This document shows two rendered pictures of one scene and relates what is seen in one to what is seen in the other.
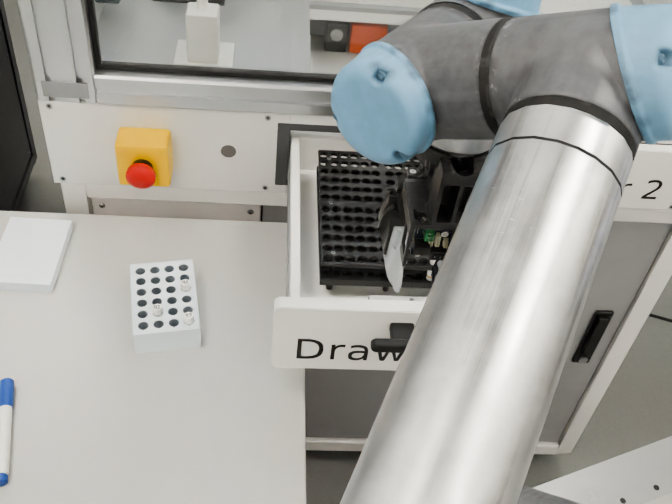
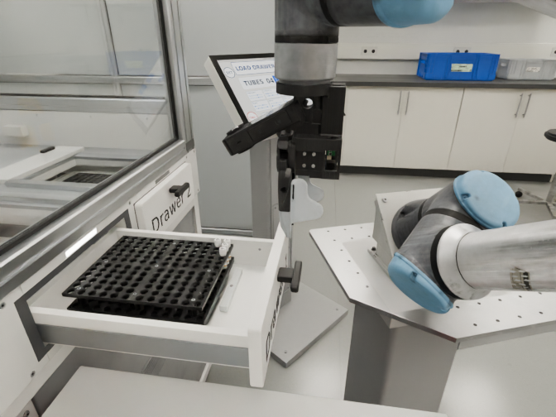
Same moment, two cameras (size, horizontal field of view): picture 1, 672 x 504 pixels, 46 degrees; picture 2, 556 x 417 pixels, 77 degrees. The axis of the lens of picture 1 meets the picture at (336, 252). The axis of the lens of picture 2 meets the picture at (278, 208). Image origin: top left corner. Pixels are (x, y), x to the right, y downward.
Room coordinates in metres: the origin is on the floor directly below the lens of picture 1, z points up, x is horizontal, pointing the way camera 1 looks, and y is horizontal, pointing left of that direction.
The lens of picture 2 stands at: (0.47, 0.37, 1.25)
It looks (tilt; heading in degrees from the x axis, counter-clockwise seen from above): 26 degrees down; 286
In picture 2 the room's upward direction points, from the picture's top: straight up
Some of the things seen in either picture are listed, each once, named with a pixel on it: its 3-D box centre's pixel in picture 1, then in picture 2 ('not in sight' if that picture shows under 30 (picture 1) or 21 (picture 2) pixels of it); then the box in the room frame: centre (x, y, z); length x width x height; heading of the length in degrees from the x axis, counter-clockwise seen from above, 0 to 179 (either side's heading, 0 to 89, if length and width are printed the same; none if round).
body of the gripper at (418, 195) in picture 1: (444, 191); (309, 130); (0.55, -0.09, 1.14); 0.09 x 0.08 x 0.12; 8
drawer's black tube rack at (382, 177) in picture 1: (383, 222); (159, 280); (0.80, -0.06, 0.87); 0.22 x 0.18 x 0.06; 7
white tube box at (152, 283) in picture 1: (164, 304); not in sight; (0.68, 0.22, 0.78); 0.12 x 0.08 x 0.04; 17
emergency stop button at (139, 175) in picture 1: (141, 173); not in sight; (0.83, 0.28, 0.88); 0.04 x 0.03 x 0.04; 97
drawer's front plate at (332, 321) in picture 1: (396, 336); (272, 289); (0.60, -0.08, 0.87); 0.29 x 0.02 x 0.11; 97
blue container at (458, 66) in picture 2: not in sight; (455, 65); (-0.18, -3.49, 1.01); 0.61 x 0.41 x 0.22; 8
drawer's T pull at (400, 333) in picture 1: (403, 337); (289, 275); (0.58, -0.09, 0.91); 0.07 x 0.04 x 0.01; 97
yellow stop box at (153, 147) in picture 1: (144, 158); not in sight; (0.86, 0.28, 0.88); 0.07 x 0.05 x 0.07; 97
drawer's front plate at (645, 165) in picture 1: (587, 174); (169, 199); (0.96, -0.36, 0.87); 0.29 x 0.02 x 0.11; 97
